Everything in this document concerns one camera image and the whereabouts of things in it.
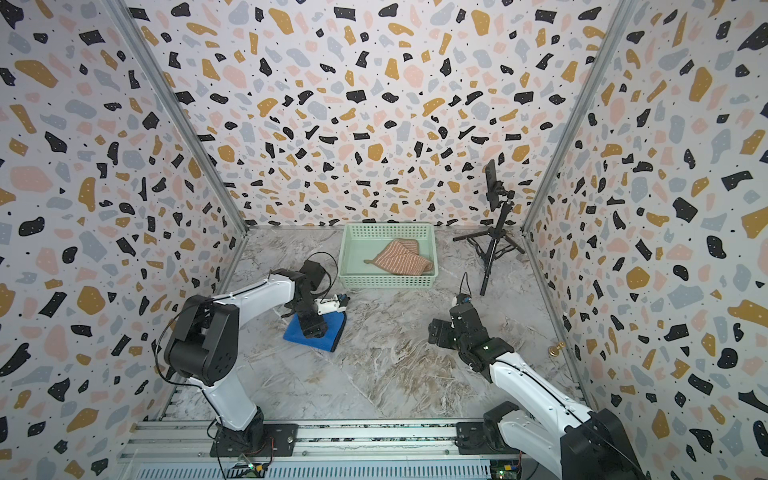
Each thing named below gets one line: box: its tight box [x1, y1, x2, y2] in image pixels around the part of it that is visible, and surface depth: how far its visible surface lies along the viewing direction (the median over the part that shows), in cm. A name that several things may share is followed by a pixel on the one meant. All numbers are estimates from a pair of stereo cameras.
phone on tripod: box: [485, 159, 502, 212], surface depth 89 cm
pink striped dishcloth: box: [363, 238, 434, 276], surface depth 112 cm
